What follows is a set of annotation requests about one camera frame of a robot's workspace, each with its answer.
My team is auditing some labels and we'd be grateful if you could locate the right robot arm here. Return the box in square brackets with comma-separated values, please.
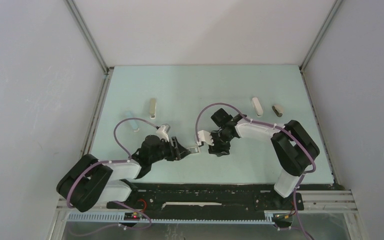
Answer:
[198, 108, 320, 209]

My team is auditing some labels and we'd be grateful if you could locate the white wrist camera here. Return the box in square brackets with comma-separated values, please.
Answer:
[196, 130, 214, 146]
[155, 124, 171, 142]

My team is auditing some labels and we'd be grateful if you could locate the grey cable duct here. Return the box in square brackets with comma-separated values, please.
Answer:
[66, 212, 274, 225]

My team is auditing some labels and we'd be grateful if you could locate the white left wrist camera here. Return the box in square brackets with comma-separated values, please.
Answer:
[155, 124, 171, 142]

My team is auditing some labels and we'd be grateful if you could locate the staple box tray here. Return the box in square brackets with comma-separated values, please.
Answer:
[187, 146, 201, 154]

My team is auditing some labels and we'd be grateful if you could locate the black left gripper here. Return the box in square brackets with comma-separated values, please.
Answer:
[149, 136, 190, 164]

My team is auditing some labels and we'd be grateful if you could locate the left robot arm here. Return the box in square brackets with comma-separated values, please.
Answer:
[56, 135, 191, 213]

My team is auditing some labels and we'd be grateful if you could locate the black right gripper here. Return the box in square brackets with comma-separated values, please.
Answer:
[207, 130, 235, 157]

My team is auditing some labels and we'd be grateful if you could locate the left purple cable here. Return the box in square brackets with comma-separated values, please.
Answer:
[66, 118, 161, 238]

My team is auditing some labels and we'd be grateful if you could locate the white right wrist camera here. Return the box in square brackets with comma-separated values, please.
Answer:
[196, 130, 214, 146]

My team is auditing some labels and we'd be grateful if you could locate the light blue white stapler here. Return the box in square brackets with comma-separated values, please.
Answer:
[124, 111, 140, 133]

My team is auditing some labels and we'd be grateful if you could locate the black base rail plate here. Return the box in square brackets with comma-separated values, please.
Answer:
[123, 183, 304, 220]

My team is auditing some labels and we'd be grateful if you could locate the aluminium frame rail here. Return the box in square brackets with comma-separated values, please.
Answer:
[63, 0, 110, 74]

